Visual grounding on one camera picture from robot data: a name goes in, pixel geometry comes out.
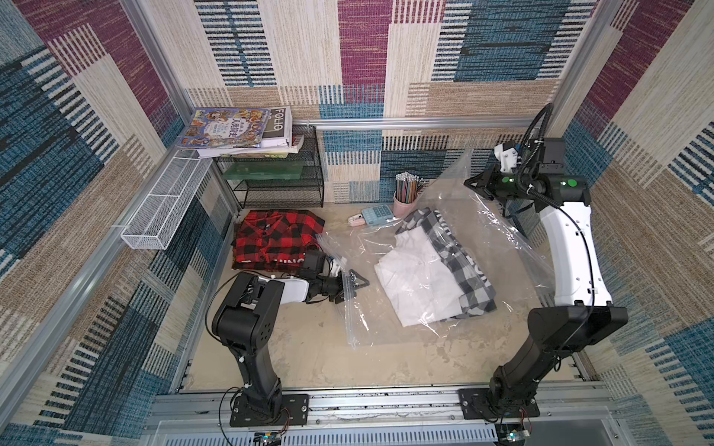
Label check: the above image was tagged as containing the colourful illustrated book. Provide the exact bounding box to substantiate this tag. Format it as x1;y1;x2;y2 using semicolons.
178;108;271;149

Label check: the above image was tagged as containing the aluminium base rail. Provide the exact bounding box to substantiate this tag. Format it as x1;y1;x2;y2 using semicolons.
139;381;634;445

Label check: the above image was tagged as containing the red black plaid shirt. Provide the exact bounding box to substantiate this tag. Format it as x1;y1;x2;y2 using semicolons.
232;209;325;271

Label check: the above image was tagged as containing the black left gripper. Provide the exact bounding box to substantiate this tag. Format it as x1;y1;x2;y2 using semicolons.
314;270;368;304

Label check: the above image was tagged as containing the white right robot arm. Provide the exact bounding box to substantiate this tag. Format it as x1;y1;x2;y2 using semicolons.
459;137;628;423

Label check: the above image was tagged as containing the white folded shirt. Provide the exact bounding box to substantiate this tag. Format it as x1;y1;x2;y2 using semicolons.
375;230;461;327

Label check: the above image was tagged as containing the black folio book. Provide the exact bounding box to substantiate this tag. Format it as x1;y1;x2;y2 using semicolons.
180;107;304;158

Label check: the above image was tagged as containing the clear plastic vacuum bag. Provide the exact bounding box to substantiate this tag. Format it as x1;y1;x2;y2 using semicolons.
319;150;555;348

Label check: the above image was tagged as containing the white wire mesh basket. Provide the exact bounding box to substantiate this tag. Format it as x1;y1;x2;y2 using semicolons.
121;151;212;250

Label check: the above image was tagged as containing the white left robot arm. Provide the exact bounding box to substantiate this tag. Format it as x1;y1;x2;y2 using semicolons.
206;250;370;431

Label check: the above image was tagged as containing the pink metal pencil bucket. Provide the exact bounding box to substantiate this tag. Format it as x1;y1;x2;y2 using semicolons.
392;196;418;219

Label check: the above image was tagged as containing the black wire shelf rack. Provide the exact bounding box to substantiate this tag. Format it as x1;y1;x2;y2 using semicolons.
216;126;325;209

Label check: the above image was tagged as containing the coloured pencils bundle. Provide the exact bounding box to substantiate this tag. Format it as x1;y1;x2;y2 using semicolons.
395;172;427;204

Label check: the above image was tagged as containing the grey white checked shirt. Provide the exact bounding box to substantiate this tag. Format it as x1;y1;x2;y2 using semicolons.
396;207;496;320

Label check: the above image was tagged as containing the small white pink eraser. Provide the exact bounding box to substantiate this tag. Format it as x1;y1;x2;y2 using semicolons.
348;214;366;227

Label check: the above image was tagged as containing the teal desk calculator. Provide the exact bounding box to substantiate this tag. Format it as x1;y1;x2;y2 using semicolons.
361;204;398;227

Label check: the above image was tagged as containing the green flat box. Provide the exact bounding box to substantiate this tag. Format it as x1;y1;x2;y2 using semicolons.
222;161;303;181

